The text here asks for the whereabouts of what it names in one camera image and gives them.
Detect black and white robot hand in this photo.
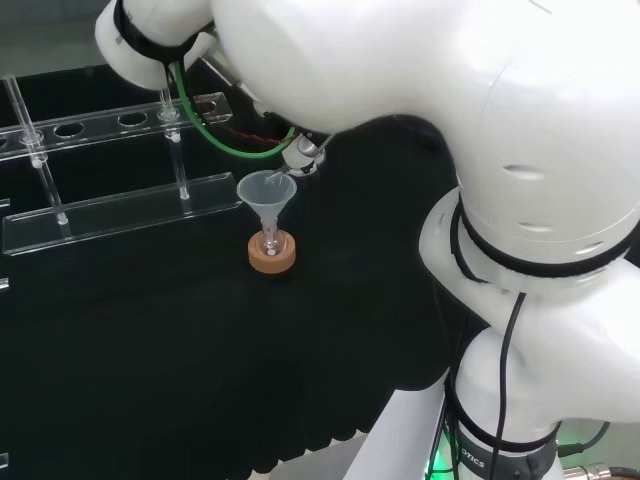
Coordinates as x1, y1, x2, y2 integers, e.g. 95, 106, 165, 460
279, 130, 329, 179

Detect clear plastic funnel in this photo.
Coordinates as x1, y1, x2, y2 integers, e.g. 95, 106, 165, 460
236, 171, 299, 251

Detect round-bottom glass flask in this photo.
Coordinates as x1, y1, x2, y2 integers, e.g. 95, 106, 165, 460
259, 227, 287, 260

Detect clear acrylic funnel stand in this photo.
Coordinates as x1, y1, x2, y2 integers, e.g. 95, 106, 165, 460
0, 74, 236, 259

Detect black cloth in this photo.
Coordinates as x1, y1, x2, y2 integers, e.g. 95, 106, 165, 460
0, 62, 469, 476

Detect green cable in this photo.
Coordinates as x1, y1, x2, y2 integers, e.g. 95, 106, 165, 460
173, 59, 297, 162

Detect cork ring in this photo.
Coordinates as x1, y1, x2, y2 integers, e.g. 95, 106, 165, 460
247, 232, 297, 275

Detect black cable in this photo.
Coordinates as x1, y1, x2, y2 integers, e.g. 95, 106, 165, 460
492, 292, 529, 480

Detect grey metal base plate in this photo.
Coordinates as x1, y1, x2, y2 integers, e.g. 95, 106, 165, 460
344, 384, 451, 480

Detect thin dark cable with plug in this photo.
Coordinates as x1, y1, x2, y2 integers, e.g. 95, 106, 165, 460
557, 419, 612, 457

